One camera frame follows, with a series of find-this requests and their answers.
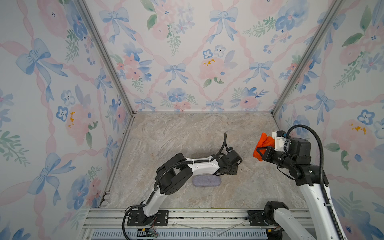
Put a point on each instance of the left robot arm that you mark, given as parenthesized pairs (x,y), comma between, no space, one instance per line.
(172,175)

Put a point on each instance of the orange microfiber cloth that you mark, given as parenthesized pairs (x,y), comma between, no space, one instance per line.
(264,142)

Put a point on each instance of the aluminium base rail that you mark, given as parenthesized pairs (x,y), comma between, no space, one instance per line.
(187,224)

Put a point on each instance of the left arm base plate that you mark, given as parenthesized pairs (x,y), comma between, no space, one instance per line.
(137,218)

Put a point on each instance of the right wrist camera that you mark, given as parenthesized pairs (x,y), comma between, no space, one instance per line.
(281,143)

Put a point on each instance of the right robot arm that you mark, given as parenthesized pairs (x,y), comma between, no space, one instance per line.
(322,211)

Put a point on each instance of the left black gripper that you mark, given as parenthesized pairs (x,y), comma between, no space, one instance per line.
(234,170)

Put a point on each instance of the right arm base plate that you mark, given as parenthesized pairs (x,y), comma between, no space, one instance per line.
(261,218)

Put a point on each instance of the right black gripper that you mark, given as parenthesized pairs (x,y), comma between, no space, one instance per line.
(267,155)

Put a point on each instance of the purple eyeglass case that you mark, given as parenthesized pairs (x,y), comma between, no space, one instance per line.
(207,181)

